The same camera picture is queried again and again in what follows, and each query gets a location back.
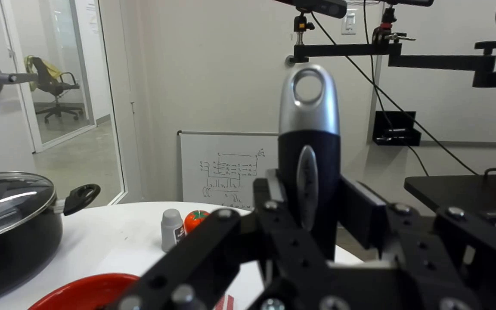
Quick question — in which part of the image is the whiteboard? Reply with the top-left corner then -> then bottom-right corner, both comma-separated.
178,129 -> 282,210

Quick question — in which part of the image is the black wall box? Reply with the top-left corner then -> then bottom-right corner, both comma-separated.
373,110 -> 423,146

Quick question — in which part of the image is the red bowl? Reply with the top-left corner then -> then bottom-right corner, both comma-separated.
28,272 -> 142,310

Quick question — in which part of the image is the small grey shaker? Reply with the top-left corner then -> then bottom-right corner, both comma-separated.
161,207 -> 187,253

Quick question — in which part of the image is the black ladle with silver handle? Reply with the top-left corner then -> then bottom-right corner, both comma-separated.
278,62 -> 344,263

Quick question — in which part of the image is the thin black camera cable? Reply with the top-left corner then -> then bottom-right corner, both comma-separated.
309,10 -> 481,177

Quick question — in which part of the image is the office chair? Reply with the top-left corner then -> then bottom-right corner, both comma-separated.
27,55 -> 83,124

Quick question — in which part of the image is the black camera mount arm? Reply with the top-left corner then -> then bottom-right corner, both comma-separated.
287,10 -> 496,89

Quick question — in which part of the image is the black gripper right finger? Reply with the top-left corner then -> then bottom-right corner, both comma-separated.
340,174 -> 496,310

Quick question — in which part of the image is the black cooking pot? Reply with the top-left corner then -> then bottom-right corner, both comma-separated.
0,170 -> 102,306

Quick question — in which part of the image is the small orange round container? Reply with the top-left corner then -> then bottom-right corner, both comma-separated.
183,208 -> 211,234

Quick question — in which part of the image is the black perforated robot platform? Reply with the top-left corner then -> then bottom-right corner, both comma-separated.
404,170 -> 496,231

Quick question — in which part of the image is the glass pot lid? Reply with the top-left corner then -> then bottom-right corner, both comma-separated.
0,170 -> 59,246

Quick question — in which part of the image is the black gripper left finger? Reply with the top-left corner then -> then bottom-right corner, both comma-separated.
116,169 -> 342,310

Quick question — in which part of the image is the white wall plate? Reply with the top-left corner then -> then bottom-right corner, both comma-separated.
342,7 -> 359,36

